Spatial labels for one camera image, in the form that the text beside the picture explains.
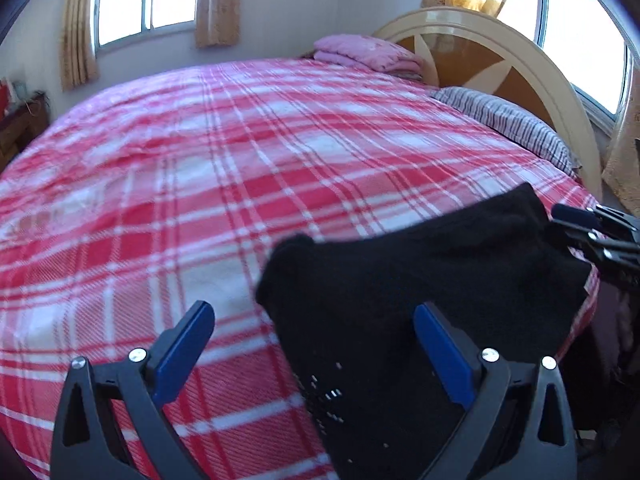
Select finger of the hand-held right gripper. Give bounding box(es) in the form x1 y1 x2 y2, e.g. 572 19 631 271
551 203 640 242
566 231 640 282

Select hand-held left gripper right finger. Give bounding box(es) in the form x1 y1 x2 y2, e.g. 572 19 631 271
412 302 582 480

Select black pants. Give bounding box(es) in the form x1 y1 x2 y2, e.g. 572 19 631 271
255 182 594 480

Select striped pillow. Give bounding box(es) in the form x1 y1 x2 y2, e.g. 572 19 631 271
431 86 582 177

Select wooden nightstand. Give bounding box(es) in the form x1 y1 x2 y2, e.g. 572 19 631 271
0 90 52 173

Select red plaid blanket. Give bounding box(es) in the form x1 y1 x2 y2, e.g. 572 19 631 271
0 56 602 480

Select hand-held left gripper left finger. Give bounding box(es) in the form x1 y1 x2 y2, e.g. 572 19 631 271
50 300 216 480

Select pink folded blanket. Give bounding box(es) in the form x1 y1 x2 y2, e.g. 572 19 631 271
312 34 429 82

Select cream wooden headboard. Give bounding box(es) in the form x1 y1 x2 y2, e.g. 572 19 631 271
371 6 604 202

